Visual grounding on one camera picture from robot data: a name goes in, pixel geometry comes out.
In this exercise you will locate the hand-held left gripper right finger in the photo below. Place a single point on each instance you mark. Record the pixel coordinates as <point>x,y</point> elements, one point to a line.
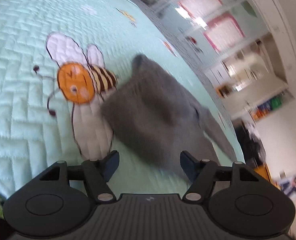
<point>188,164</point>

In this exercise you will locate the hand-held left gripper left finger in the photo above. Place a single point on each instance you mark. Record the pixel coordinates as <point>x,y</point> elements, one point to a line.
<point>112,163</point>

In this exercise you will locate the grey garment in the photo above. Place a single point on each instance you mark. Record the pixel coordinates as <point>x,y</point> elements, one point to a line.
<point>148,105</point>

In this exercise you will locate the dark clothes pile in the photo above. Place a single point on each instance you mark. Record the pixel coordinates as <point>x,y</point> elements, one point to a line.
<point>250,142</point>

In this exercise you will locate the white glass-door cabinet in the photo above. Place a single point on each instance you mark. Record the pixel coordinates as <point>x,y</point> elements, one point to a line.
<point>213,30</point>

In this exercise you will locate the mint quilted bee blanket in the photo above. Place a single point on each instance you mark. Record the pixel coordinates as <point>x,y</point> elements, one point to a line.
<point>25,55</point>

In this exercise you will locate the wooden bed frame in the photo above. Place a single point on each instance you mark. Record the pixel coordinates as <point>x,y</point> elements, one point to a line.
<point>263,173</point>

